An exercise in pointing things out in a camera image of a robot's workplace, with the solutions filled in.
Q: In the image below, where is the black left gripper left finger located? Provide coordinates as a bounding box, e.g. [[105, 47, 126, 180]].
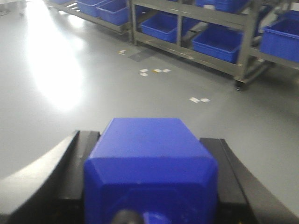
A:
[[0, 131, 100, 224]]

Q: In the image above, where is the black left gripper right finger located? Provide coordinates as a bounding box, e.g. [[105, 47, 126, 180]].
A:
[[200, 138, 299, 224]]

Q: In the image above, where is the blue bottle-shaped plastic part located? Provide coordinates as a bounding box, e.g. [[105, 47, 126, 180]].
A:
[[84, 118, 218, 224]]

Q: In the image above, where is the grey floor shelf rack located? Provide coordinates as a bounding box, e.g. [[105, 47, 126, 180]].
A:
[[47, 0, 299, 90]]

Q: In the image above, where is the blue floor bin centre-right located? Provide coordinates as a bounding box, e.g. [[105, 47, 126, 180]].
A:
[[192, 25, 243, 64]]

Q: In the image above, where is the blue floor bin far right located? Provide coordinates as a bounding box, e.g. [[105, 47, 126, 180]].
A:
[[260, 10, 299, 62]]

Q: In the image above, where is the blue floor bin centre-left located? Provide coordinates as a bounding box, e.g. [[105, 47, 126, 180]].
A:
[[140, 12, 178, 43]]

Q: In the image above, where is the blue floor bin far left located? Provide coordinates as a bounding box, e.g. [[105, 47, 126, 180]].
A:
[[76, 0, 129, 26]]

